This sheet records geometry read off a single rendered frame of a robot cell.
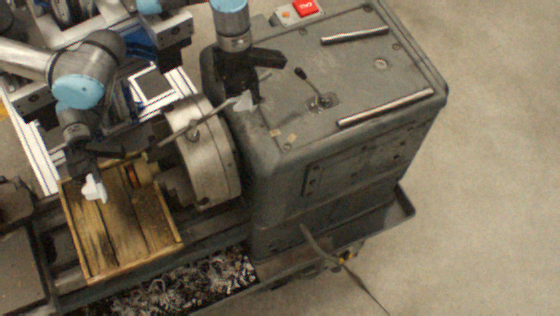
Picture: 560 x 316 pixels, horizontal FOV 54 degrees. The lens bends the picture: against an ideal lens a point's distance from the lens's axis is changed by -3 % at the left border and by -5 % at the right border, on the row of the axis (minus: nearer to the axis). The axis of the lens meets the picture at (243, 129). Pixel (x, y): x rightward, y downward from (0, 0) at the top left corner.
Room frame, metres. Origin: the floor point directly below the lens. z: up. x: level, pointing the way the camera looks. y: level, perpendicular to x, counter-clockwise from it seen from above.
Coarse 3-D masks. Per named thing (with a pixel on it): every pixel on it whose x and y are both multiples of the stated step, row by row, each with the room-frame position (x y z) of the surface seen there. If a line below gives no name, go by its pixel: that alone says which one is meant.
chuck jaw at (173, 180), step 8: (176, 168) 0.70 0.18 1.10; (160, 176) 0.67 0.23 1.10; (168, 176) 0.67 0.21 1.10; (176, 176) 0.67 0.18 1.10; (184, 176) 0.67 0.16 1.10; (160, 184) 0.65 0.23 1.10; (168, 184) 0.65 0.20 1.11; (176, 184) 0.65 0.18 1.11; (184, 184) 0.65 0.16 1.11; (176, 192) 0.63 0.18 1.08; (184, 192) 0.62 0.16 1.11; (192, 192) 0.62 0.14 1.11; (184, 200) 0.60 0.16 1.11; (192, 200) 0.61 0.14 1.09; (200, 200) 0.60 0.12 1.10
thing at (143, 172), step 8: (136, 160) 0.72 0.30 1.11; (144, 160) 0.71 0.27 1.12; (128, 168) 0.69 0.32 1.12; (136, 168) 0.69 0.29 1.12; (144, 168) 0.69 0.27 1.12; (152, 168) 0.69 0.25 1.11; (128, 176) 0.67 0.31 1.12; (136, 176) 0.67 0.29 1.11; (144, 176) 0.67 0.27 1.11; (152, 176) 0.67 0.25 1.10; (136, 184) 0.65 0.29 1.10; (144, 184) 0.65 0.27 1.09; (152, 184) 0.66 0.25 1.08
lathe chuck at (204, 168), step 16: (160, 112) 0.85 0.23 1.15; (176, 112) 0.80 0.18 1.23; (192, 112) 0.80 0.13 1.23; (176, 128) 0.74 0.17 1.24; (176, 144) 0.71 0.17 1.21; (192, 144) 0.70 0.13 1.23; (208, 144) 0.71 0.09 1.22; (192, 160) 0.66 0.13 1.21; (208, 160) 0.67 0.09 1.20; (192, 176) 0.63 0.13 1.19; (208, 176) 0.64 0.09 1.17; (224, 176) 0.65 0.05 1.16; (208, 192) 0.61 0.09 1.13; (224, 192) 0.62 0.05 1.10
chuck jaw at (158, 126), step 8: (168, 112) 0.81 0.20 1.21; (152, 120) 0.80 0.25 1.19; (160, 120) 0.79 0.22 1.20; (160, 128) 0.77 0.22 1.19; (168, 128) 0.78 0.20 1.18; (152, 136) 0.77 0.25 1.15; (160, 136) 0.76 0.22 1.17; (168, 136) 0.76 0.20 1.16; (152, 144) 0.74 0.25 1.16; (168, 144) 0.75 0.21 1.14; (152, 152) 0.73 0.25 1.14; (160, 152) 0.73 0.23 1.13; (168, 152) 0.73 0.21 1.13; (152, 160) 0.71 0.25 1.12
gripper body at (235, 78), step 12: (216, 48) 0.76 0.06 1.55; (252, 48) 0.76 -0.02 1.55; (216, 60) 0.74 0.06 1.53; (228, 60) 0.74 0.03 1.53; (240, 60) 0.75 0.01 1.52; (216, 72) 0.74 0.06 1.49; (228, 72) 0.73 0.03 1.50; (240, 72) 0.73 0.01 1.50; (252, 72) 0.74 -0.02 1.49; (228, 84) 0.71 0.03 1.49; (240, 84) 0.72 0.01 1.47; (252, 84) 0.72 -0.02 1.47; (228, 96) 0.70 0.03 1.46
